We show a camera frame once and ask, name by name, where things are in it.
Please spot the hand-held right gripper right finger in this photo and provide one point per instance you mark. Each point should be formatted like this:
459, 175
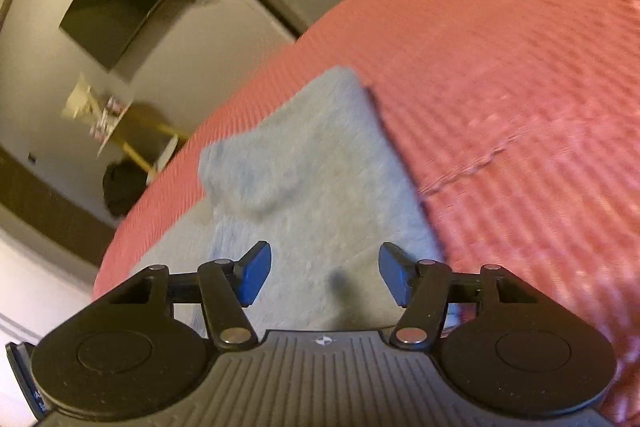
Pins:
394, 271

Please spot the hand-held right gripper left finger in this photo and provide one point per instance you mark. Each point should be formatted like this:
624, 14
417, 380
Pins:
256, 271

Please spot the grey towel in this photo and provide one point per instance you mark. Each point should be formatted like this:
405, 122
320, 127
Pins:
320, 187

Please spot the black backpack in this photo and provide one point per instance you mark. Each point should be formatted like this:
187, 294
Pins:
122, 192

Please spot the yellow wooden table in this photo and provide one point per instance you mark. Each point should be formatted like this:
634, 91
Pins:
150, 137

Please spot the printed magazine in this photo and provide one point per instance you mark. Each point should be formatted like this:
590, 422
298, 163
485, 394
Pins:
107, 119

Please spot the red ribbed blanket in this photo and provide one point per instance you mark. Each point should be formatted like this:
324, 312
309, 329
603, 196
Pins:
500, 57

